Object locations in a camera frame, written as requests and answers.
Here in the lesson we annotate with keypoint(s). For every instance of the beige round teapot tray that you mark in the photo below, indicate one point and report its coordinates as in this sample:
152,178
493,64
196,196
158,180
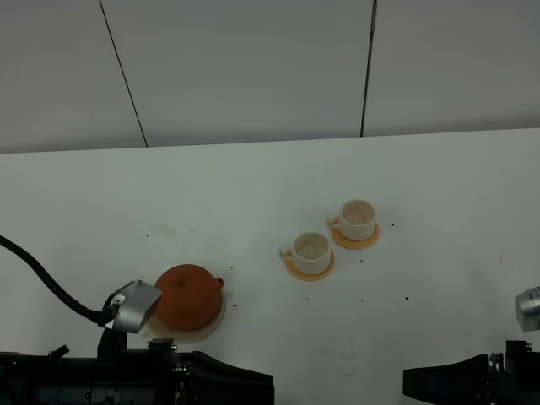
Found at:
155,329

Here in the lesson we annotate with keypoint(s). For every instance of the near orange saucer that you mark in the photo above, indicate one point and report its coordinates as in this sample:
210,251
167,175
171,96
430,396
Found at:
310,277

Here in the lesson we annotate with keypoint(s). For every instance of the far white teacup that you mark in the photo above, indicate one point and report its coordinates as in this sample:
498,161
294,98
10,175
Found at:
355,220

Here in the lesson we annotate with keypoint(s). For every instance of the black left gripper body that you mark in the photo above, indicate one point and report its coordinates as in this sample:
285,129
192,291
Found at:
116,375

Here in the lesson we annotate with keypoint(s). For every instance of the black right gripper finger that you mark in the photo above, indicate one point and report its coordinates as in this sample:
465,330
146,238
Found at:
465,379

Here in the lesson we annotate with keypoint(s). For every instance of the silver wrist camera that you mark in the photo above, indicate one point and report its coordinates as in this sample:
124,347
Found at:
528,309
135,303

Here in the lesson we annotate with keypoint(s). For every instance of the brown round teapot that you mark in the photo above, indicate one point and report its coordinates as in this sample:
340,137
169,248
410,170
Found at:
191,298

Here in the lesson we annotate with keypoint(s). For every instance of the white teacup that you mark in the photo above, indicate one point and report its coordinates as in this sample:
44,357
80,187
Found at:
310,253
355,220

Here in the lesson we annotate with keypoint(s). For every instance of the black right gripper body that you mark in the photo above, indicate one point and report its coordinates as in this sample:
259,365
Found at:
515,376

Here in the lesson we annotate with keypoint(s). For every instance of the far orange saucer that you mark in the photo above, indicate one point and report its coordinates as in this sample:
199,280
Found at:
346,243

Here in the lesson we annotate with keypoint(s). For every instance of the orange saucer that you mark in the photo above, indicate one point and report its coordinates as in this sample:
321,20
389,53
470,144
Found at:
346,243
310,277

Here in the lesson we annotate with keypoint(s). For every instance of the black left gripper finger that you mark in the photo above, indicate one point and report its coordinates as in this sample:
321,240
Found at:
215,382

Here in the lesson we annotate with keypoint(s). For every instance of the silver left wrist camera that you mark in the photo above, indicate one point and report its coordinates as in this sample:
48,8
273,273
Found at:
135,303

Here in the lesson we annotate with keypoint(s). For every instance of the near white teacup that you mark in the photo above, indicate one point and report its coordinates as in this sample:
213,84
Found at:
310,253

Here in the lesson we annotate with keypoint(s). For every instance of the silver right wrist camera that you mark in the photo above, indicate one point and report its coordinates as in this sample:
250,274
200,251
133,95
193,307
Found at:
528,309

